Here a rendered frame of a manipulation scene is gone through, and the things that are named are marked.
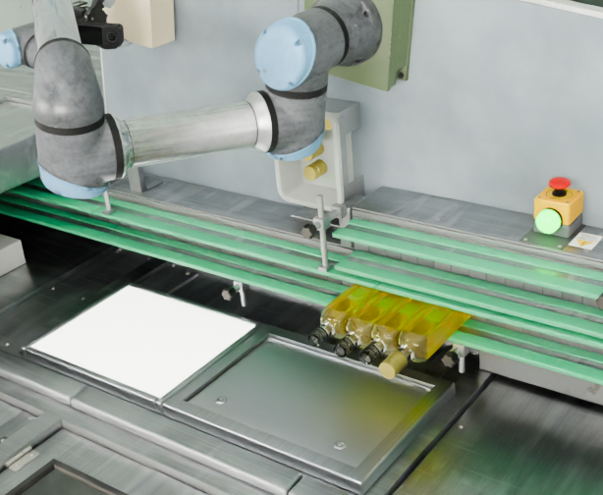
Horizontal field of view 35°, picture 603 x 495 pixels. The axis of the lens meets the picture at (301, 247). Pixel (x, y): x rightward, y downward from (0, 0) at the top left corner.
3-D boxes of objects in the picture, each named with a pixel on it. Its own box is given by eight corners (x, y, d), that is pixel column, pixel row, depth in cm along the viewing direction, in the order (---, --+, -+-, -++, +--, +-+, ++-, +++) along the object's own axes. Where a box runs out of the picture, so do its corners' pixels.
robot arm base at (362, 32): (324, -26, 186) (292, -14, 179) (389, 1, 179) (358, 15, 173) (313, 46, 195) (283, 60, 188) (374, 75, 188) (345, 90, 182)
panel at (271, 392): (130, 291, 240) (22, 357, 216) (128, 280, 239) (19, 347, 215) (456, 394, 190) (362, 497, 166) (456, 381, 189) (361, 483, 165)
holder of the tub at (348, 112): (304, 206, 225) (284, 219, 220) (294, 92, 213) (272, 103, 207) (366, 220, 215) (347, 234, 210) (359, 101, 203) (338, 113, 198)
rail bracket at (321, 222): (338, 253, 206) (304, 279, 197) (333, 181, 199) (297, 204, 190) (350, 256, 204) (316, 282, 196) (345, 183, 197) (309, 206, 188)
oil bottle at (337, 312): (374, 289, 205) (317, 337, 190) (373, 265, 202) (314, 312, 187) (398, 295, 202) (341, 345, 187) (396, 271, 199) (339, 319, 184)
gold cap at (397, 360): (388, 359, 177) (375, 371, 174) (394, 347, 175) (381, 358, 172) (404, 370, 176) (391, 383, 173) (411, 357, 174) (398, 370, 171)
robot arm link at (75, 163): (340, 87, 177) (41, 134, 156) (333, 159, 186) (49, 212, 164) (311, 62, 186) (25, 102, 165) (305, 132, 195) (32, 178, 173)
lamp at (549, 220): (539, 227, 181) (532, 234, 179) (539, 205, 179) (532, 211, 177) (562, 232, 179) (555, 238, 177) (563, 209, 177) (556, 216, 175)
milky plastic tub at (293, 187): (301, 186, 222) (277, 200, 216) (292, 92, 212) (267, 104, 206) (364, 198, 213) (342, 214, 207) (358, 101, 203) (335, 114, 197)
